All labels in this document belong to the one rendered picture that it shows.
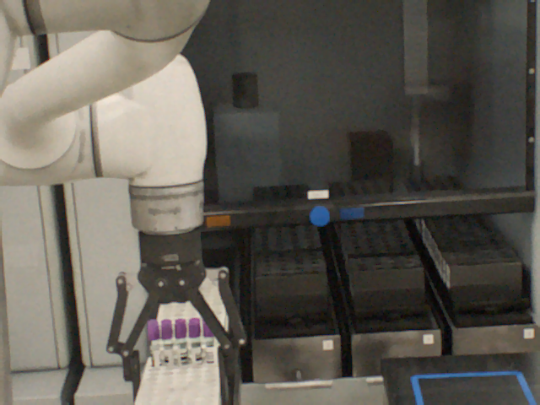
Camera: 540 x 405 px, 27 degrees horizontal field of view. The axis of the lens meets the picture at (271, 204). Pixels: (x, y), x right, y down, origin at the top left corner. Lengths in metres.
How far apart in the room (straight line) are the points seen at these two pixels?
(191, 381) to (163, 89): 0.37
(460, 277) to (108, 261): 0.55
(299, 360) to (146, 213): 0.49
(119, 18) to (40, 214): 0.98
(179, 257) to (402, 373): 0.38
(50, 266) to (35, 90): 0.68
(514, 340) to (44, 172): 0.80
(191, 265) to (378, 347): 0.45
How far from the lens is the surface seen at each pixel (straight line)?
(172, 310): 1.67
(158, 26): 0.82
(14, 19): 0.77
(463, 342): 1.72
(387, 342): 1.70
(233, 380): 1.57
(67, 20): 0.77
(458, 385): 1.50
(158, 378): 1.42
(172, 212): 1.30
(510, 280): 1.78
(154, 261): 1.32
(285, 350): 1.69
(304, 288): 1.74
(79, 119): 1.28
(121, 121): 1.28
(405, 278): 1.75
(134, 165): 1.29
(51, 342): 1.81
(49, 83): 1.10
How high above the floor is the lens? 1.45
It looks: 16 degrees down
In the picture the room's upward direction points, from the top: 3 degrees counter-clockwise
